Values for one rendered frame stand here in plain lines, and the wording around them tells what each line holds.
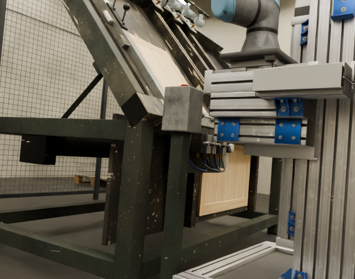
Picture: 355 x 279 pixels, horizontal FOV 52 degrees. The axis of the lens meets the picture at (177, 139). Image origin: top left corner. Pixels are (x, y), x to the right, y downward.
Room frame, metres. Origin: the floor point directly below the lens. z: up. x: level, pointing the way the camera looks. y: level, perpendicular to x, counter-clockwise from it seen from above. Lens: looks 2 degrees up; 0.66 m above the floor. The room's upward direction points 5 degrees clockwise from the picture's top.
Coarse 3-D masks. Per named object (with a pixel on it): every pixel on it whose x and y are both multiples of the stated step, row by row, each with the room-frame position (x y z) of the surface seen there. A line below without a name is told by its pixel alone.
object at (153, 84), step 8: (104, 0) 2.01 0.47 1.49; (104, 8) 2.01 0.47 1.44; (112, 16) 1.97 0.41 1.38; (112, 24) 1.97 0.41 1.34; (120, 32) 1.94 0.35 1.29; (128, 40) 1.90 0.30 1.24; (128, 48) 1.90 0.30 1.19; (136, 48) 1.91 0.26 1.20; (136, 56) 1.87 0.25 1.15; (136, 64) 1.87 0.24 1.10; (144, 64) 1.85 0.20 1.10; (144, 72) 1.84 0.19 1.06; (152, 72) 1.86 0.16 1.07; (152, 80) 1.81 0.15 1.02; (152, 88) 1.81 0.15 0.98; (160, 88) 1.81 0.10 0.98; (160, 96) 1.78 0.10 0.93
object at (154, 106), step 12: (132, 96) 1.55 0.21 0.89; (144, 96) 1.57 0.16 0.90; (132, 108) 1.54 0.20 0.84; (144, 108) 1.51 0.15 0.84; (156, 108) 1.58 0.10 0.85; (132, 120) 1.54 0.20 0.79; (144, 120) 1.53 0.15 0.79; (156, 120) 1.59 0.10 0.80; (204, 120) 1.97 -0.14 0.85; (156, 132) 1.69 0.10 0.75; (168, 132) 1.76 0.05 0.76; (240, 144) 2.55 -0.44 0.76
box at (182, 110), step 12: (168, 96) 1.45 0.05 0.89; (180, 96) 1.42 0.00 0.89; (192, 96) 1.42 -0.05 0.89; (168, 108) 1.45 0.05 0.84; (180, 108) 1.42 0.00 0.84; (192, 108) 1.43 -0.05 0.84; (168, 120) 1.45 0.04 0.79; (180, 120) 1.42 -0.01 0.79; (192, 120) 1.44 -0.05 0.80; (192, 132) 1.45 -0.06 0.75
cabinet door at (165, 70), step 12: (132, 36) 2.06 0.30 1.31; (144, 48) 2.09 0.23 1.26; (156, 48) 2.26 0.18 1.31; (156, 60) 2.12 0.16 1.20; (168, 60) 2.30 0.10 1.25; (156, 72) 1.99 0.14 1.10; (168, 72) 2.15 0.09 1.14; (168, 84) 2.01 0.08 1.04; (180, 84) 2.18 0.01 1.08; (204, 108) 2.21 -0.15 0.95
